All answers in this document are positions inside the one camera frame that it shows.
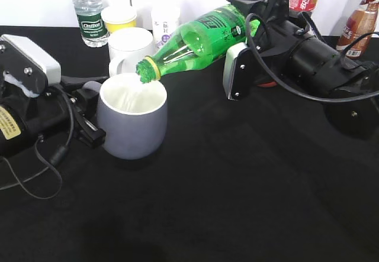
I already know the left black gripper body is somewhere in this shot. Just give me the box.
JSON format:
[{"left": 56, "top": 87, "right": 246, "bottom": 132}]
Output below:
[{"left": 1, "top": 82, "right": 71, "bottom": 157}]

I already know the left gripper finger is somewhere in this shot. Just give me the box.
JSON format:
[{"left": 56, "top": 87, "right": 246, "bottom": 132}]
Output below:
[
  {"left": 60, "top": 76, "right": 108, "bottom": 92},
  {"left": 70, "top": 90, "right": 106, "bottom": 148}
]

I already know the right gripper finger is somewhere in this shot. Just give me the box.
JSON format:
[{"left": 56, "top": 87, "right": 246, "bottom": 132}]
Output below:
[{"left": 226, "top": 0, "right": 268, "bottom": 15}]

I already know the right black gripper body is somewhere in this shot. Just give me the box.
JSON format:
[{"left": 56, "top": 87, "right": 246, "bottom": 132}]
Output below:
[{"left": 248, "top": 0, "right": 355, "bottom": 96}]

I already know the grey ceramic mug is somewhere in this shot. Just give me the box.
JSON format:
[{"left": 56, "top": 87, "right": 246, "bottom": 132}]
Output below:
[{"left": 83, "top": 73, "right": 168, "bottom": 160}]

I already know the green soda bottle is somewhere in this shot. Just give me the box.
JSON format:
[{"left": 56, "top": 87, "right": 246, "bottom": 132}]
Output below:
[{"left": 136, "top": 4, "right": 246, "bottom": 83}]

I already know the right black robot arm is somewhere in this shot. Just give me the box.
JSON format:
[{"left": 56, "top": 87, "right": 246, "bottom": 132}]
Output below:
[{"left": 223, "top": 0, "right": 378, "bottom": 139}]

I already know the yellow ceramic cup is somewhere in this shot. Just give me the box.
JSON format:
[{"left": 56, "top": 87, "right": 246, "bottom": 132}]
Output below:
[{"left": 101, "top": 6, "right": 137, "bottom": 34}]

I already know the Cestbon clear water bottle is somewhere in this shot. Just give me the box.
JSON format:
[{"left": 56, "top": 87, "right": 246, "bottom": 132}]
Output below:
[{"left": 72, "top": 0, "right": 109, "bottom": 48}]

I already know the red ceramic mug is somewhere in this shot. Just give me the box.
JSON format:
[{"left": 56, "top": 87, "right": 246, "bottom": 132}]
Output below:
[{"left": 257, "top": 80, "right": 277, "bottom": 88}]

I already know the white ceramic mug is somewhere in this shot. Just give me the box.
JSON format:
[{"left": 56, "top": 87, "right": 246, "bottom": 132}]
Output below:
[{"left": 108, "top": 27, "right": 155, "bottom": 77}]

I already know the white blueberry drink carton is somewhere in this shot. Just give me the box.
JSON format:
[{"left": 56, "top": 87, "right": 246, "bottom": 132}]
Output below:
[{"left": 151, "top": 5, "right": 181, "bottom": 50}]

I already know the brown tea bottle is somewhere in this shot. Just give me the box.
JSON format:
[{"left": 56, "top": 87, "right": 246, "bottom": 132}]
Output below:
[{"left": 336, "top": 0, "right": 378, "bottom": 51}]

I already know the right black cable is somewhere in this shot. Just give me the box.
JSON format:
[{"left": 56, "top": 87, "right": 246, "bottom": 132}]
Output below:
[{"left": 245, "top": 11, "right": 379, "bottom": 103}]

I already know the black cable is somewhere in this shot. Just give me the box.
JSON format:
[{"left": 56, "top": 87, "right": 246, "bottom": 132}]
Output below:
[
  {"left": 245, "top": 11, "right": 379, "bottom": 103},
  {"left": 0, "top": 89, "right": 75, "bottom": 199}
]

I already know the left black cable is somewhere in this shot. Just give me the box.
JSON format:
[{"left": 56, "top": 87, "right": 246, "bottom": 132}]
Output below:
[{"left": 0, "top": 89, "right": 75, "bottom": 199}]

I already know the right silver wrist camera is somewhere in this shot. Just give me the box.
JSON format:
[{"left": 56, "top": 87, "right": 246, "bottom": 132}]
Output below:
[{"left": 223, "top": 43, "right": 260, "bottom": 101}]

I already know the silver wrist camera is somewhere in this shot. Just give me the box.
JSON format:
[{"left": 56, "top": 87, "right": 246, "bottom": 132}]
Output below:
[
  {"left": 223, "top": 43, "right": 260, "bottom": 101},
  {"left": 1, "top": 34, "right": 62, "bottom": 98}
]

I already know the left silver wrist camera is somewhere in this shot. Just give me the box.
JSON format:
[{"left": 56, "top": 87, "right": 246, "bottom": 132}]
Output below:
[{"left": 1, "top": 34, "right": 62, "bottom": 98}]

